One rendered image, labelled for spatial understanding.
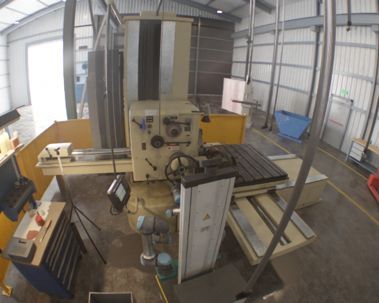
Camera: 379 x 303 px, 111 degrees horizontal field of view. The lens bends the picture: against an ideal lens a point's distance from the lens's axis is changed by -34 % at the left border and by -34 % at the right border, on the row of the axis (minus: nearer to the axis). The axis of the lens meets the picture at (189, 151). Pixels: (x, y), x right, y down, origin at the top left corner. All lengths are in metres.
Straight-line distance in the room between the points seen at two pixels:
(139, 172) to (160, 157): 0.31
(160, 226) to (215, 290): 0.70
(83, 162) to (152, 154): 0.97
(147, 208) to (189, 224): 1.50
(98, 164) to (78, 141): 2.44
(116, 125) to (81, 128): 2.15
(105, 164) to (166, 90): 1.26
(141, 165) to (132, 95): 0.97
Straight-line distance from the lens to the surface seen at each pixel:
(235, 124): 5.19
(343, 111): 9.00
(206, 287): 1.68
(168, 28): 2.71
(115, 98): 2.70
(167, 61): 2.66
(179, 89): 2.71
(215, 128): 4.99
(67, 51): 6.75
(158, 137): 2.11
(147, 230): 1.53
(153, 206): 2.69
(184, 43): 2.72
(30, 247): 2.01
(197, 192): 1.12
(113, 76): 2.68
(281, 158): 4.64
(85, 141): 4.92
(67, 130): 4.97
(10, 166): 2.37
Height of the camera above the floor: 2.35
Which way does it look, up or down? 25 degrees down
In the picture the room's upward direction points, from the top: 3 degrees clockwise
